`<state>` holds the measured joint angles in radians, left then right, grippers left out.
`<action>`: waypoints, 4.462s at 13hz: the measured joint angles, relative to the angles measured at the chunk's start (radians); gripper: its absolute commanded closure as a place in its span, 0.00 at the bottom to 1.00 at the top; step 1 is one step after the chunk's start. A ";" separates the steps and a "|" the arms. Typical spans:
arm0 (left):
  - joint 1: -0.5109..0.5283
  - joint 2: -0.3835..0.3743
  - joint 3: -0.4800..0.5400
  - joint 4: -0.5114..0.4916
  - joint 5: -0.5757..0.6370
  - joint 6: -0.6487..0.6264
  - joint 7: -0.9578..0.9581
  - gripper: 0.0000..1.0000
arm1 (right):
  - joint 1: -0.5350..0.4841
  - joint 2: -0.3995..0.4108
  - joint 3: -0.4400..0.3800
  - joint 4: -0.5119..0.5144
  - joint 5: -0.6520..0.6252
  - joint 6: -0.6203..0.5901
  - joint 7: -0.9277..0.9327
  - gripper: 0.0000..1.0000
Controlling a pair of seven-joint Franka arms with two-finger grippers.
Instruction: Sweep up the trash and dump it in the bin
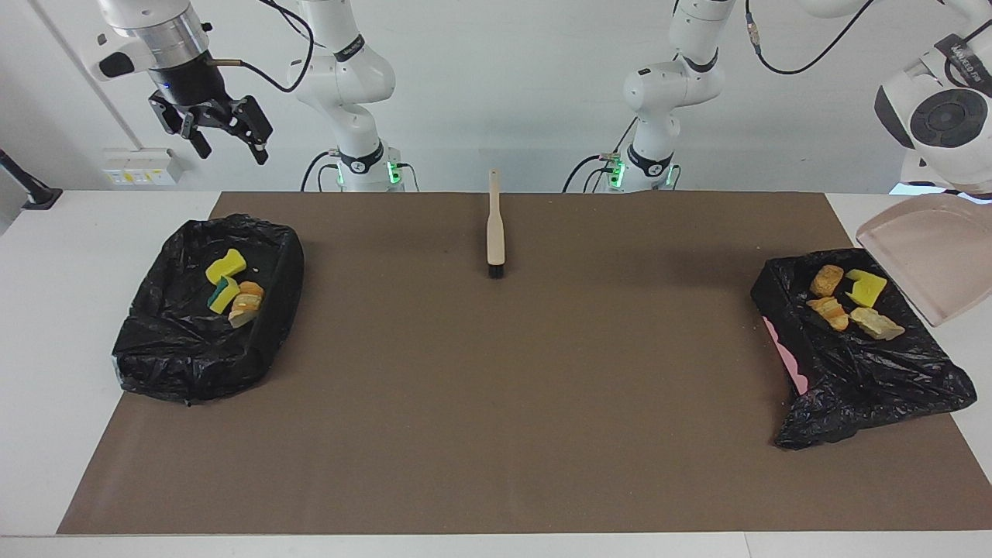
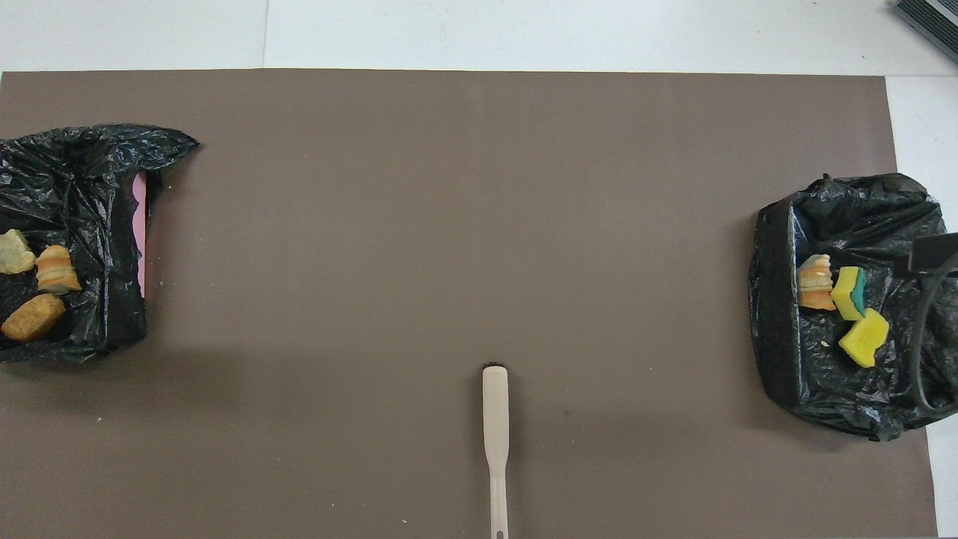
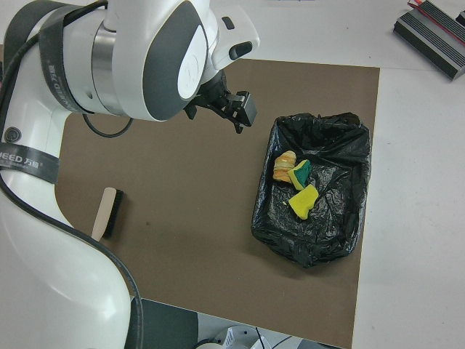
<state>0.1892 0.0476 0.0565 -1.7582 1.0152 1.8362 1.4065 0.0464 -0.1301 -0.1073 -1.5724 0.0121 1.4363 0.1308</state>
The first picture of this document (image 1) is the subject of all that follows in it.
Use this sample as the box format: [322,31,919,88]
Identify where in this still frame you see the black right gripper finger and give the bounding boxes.
[150,91,212,160]
[203,96,274,165]

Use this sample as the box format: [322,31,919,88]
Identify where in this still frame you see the yellow sponge piece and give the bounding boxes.
[845,269,888,308]
[208,277,241,315]
[205,249,247,285]

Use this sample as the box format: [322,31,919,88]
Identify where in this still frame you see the pale sponge chunk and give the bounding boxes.
[806,296,850,332]
[229,281,264,328]
[849,307,906,342]

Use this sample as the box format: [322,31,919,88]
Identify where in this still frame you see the beige hand brush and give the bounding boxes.
[486,169,506,280]

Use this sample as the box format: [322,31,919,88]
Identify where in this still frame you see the brown sponge chunk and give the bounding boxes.
[810,265,845,298]

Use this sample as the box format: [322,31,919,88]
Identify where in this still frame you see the beige plastic dustpan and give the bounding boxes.
[856,193,992,327]

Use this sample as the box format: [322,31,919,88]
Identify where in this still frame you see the bin lined with black bag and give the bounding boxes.
[112,215,305,405]

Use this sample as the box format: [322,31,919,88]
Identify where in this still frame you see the pink bin with black bag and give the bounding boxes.
[750,248,977,450]

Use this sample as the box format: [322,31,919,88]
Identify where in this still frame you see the brown table mat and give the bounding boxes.
[57,191,992,536]

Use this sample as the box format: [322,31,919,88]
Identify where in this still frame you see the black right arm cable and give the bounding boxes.
[209,0,315,94]

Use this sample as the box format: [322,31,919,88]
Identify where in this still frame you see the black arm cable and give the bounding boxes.
[209,0,315,94]
[744,0,992,77]

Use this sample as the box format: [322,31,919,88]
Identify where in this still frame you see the white wall socket box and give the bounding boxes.
[103,149,187,187]

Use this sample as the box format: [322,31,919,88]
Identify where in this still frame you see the black base power cable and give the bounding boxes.
[300,151,336,192]
[562,122,638,193]

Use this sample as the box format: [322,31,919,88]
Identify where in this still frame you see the white wall conduit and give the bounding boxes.
[28,0,145,152]

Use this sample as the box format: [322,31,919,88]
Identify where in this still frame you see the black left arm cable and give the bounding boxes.
[744,0,992,77]

